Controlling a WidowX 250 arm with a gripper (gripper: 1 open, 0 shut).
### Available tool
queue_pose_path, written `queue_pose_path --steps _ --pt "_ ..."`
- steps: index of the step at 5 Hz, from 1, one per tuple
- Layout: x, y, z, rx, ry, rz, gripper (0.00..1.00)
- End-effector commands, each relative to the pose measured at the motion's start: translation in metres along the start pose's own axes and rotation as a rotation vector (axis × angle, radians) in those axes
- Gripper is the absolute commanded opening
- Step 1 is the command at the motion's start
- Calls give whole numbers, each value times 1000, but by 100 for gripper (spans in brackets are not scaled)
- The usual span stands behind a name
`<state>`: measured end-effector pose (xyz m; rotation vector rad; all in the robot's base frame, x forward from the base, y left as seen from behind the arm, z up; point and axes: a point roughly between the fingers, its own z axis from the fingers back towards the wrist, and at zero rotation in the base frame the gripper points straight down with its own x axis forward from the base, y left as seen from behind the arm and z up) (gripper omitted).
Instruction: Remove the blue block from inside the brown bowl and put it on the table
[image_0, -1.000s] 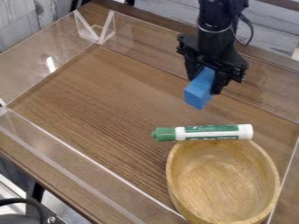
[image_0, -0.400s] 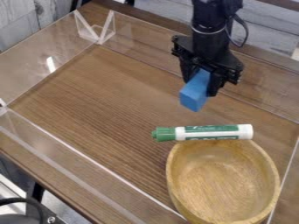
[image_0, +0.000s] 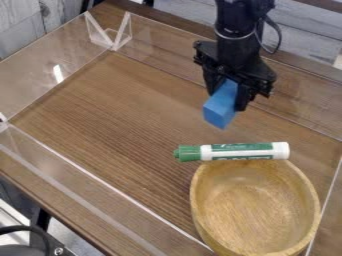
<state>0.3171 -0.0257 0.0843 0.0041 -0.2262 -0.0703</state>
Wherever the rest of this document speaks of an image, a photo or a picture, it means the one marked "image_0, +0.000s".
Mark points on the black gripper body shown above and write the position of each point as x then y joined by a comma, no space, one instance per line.
238,62

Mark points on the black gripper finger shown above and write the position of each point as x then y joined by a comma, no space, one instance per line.
245,96
213,79

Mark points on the blue foam block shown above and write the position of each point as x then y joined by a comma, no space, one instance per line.
220,107

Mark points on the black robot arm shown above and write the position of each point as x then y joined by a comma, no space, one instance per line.
241,20

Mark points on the brown wooden bowl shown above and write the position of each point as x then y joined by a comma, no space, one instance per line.
256,208

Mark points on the green white dry-erase marker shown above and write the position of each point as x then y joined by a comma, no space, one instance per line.
241,151

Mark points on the clear acrylic corner bracket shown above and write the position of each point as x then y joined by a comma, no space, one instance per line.
110,38

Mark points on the clear acrylic tray wall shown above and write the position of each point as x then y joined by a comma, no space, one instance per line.
117,222

